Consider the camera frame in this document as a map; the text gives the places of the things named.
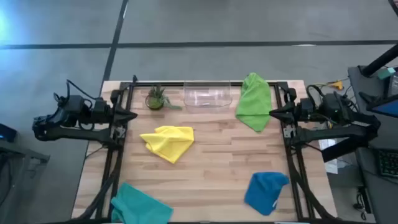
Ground green microfiber towel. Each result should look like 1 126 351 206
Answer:
235 72 274 133

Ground black floor cables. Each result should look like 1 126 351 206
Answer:
353 186 373 220

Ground black monitor blue screen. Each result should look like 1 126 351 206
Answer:
359 91 398 119

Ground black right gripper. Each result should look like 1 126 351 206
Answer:
269 88 314 125

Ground black support bar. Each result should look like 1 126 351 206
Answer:
322 141 361 163

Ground teal microfiber towel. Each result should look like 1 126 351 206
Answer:
110 182 174 224

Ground blue microfiber towel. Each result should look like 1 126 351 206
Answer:
243 171 290 217

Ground dark electronic device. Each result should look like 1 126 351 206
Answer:
0 123 18 143

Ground potted succulent plant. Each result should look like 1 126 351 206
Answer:
144 84 183 111

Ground clear plastic bin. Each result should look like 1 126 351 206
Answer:
183 80 233 113

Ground yellow microfiber towel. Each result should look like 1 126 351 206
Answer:
139 125 195 165

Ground black keyboard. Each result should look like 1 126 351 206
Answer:
375 148 398 179

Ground black stand leg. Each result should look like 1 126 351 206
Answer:
387 0 398 18

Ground white paper sheet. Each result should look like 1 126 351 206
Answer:
318 138 340 175

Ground black round pole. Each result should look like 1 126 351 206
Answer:
360 43 398 78

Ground black aluminium table frame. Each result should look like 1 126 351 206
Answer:
72 74 340 223

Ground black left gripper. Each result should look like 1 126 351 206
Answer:
91 90 138 126

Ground yellow cable with plug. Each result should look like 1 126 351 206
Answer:
310 79 345 91

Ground grey metal stand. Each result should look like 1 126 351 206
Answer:
0 139 50 224

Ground grey desk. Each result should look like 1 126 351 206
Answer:
347 65 398 224

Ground small teal box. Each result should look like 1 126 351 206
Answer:
377 67 396 80

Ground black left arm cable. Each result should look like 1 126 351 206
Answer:
53 79 98 131

